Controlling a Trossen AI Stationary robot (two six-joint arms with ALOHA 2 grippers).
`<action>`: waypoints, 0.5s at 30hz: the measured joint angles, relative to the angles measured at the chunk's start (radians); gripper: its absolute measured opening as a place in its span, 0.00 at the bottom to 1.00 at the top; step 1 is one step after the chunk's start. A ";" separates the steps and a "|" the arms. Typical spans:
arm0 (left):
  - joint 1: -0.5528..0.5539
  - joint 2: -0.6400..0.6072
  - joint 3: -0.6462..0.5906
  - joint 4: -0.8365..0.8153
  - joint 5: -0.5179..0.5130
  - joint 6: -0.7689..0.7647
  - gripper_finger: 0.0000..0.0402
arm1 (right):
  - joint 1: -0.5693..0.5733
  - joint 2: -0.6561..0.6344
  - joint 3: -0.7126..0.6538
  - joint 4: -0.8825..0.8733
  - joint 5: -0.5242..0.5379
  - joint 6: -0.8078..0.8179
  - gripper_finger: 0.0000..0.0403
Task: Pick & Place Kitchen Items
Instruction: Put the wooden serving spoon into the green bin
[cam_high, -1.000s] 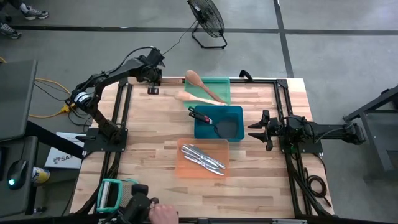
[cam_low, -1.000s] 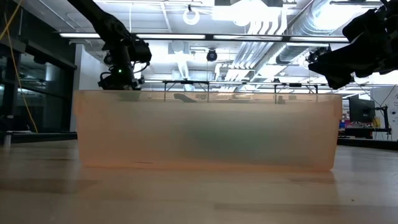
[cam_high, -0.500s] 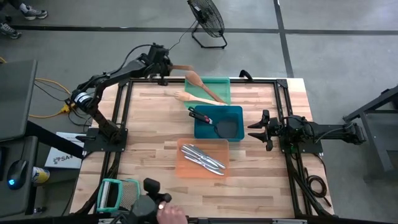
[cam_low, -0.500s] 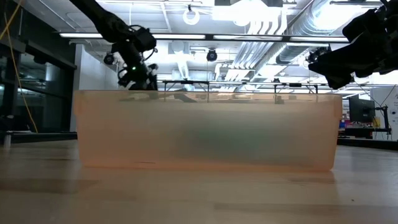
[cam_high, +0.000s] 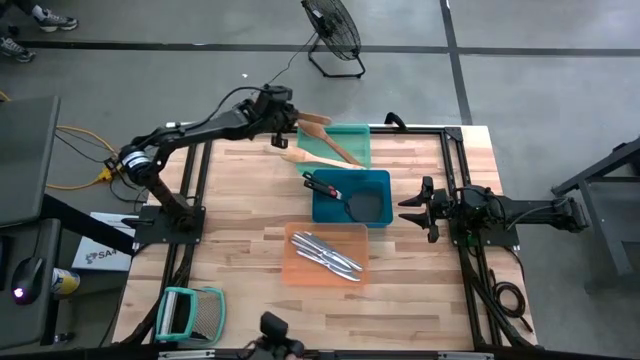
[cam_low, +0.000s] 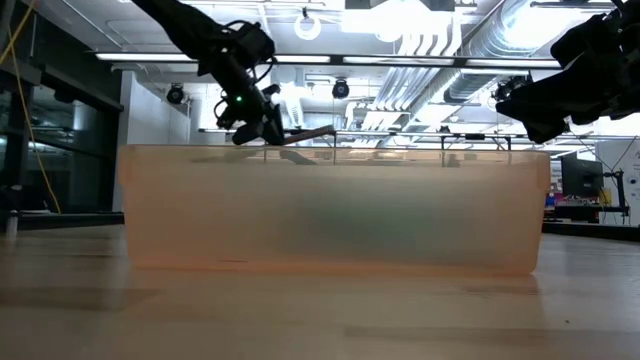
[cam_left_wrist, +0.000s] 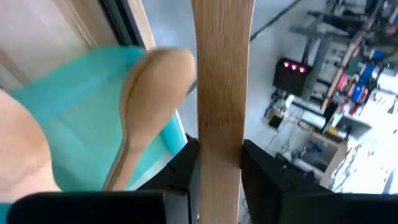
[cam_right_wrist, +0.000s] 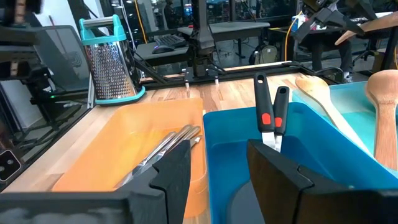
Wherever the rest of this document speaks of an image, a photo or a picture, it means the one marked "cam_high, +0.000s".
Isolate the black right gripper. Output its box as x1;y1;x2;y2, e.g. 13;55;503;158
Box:
398;175;457;244

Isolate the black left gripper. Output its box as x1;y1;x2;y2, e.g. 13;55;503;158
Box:
258;99;303;150

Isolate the solid brown wooden spoon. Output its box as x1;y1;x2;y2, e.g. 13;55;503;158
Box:
297;120;365;168

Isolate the slotted wooden spatula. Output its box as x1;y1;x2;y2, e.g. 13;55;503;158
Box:
263;143;368;172

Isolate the teal blue plastic bin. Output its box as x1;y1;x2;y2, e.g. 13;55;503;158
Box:
311;168;395;230

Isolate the translucent green plastic bin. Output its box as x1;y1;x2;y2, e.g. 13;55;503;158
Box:
295;123;373;174

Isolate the black table clamp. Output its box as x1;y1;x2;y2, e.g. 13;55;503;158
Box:
383;111;409;132

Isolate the black floor fan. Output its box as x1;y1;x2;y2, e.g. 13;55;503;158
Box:
300;0;367;80

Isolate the translucent orange plastic bin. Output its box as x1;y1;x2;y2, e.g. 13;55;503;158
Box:
281;221;371;288

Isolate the dark grey metal stand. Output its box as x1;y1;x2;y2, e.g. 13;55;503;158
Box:
550;136;640;294

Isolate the yellow power plug block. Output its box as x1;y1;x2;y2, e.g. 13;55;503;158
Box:
97;163;120;184

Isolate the teal framed metal grater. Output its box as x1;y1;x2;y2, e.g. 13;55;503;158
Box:
153;286;228;348

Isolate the black diagonal brace beam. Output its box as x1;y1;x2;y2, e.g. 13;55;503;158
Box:
41;194;142;257

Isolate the white printed cardboard box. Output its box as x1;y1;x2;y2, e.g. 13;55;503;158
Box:
71;212;135;274

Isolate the person's shoe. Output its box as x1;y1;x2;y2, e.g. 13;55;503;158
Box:
32;7;80;33
0;35;37;65

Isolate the grey flat desk panel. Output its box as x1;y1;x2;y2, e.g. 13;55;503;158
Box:
0;95;62;230

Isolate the yellow and white can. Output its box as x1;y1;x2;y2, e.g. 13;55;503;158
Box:
50;267;82;296

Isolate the person's leg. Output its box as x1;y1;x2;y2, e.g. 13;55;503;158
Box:
12;0;49;15

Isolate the dark operator desk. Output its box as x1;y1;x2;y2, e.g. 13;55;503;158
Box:
0;219;62;349

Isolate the black computer mouse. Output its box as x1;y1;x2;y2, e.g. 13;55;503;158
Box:
10;255;46;307

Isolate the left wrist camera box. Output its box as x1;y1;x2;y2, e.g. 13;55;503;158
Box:
260;83;294;101

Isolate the black fan power cable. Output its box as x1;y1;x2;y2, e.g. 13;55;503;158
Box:
267;30;319;86

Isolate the black metal table frame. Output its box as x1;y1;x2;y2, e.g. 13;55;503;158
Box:
149;122;539;360

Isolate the coiled black cable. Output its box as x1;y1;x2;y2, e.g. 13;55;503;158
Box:
485;268;535;335

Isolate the silver aluminium bracket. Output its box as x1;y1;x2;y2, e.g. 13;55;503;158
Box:
437;351;495;360
157;349;217;360

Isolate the yellow power cable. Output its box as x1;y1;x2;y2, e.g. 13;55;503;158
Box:
46;124;121;192

